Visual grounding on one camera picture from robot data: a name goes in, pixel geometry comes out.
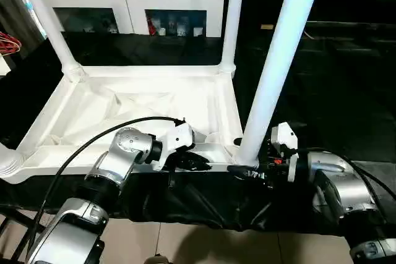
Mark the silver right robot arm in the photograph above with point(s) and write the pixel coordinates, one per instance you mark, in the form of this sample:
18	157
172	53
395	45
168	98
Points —
340	183

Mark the black flat bar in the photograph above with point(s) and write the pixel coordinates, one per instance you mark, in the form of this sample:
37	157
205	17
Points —
352	26

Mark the small tan block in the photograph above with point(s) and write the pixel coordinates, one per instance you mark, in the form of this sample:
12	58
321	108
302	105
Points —
266	27

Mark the white plastic table leg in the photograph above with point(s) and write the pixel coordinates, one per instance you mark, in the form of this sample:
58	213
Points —
8	160
278	54
46	20
232	17

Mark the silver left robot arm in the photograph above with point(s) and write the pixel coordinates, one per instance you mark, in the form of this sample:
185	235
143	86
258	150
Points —
120	156

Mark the white plastic table top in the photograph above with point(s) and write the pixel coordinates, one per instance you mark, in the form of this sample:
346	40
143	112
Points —
124	100

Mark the black work mat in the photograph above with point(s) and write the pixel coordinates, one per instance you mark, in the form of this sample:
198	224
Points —
334	103

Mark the black folding table frame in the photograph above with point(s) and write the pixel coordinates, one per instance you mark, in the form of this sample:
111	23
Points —
15	233

